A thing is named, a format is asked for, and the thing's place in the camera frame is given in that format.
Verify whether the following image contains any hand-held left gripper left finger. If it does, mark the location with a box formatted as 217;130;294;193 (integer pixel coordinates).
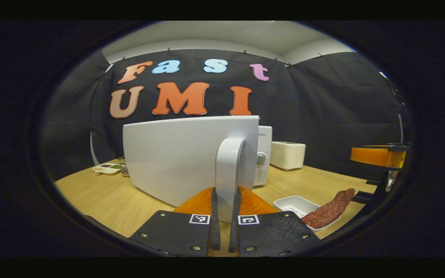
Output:
129;186;221;257

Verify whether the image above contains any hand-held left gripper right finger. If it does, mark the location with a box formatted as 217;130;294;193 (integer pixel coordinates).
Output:
228;185;321;257

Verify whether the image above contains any red raw meat slice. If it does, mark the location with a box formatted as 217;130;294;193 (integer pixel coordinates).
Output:
301;188;356;229

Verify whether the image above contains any white rectangular tray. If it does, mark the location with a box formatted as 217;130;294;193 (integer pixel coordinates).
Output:
273;195;341;231

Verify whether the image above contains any black backdrop cloth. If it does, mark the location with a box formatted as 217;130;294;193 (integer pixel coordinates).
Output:
41;48;410;182

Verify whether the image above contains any white toaster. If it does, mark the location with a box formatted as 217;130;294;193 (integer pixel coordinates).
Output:
270;141;306;171

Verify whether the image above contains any white divided seasoning dish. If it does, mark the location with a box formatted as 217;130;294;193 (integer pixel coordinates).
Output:
92;163;126;175

